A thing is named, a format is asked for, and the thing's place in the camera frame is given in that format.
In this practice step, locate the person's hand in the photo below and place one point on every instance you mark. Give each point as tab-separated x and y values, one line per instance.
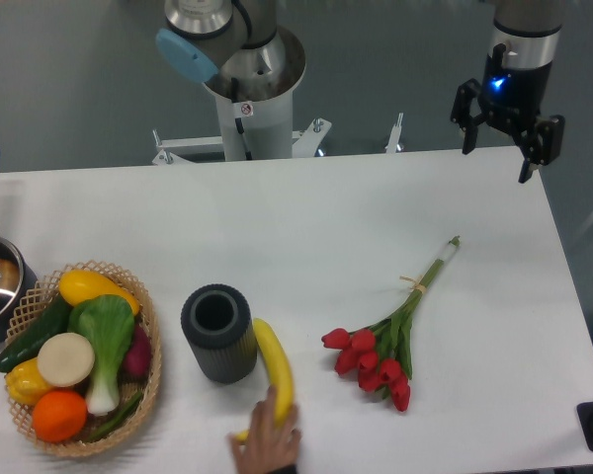
267	446

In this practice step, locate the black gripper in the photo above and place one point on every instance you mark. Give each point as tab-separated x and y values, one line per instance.
510	100

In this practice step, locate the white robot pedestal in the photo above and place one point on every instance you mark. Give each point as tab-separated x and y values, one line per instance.
260	130

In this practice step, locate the yellow squash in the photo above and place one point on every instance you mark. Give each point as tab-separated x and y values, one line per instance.
77	286

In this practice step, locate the dark green cucumber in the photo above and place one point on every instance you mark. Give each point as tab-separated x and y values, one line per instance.
53	321

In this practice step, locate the green bean pod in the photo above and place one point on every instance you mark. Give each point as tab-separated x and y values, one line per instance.
126	410

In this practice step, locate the yellow bell pepper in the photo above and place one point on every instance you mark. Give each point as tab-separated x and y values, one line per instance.
25	383

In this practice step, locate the black sleeve forearm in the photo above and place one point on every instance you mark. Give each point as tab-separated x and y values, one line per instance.
288	469

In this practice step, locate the orange fruit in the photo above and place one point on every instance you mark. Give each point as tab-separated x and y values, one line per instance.
59	415

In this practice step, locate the dark grey ribbed vase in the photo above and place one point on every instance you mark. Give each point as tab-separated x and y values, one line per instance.
217	324

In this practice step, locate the red tulip bouquet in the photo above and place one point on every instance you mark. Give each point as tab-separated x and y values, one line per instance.
380	353

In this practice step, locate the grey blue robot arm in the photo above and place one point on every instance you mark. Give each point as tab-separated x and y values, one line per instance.
251	66

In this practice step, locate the green bok choy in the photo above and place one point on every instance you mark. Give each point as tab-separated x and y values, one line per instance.
107	323

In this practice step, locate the yellow banana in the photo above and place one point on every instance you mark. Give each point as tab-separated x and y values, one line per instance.
278	369

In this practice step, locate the woven wicker basket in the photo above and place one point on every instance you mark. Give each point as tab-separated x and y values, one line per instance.
138	379

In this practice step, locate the purple red radish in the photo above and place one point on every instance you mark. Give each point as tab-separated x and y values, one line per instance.
138	357

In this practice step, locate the beige round bread slice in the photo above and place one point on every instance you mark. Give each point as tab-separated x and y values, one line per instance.
65	360

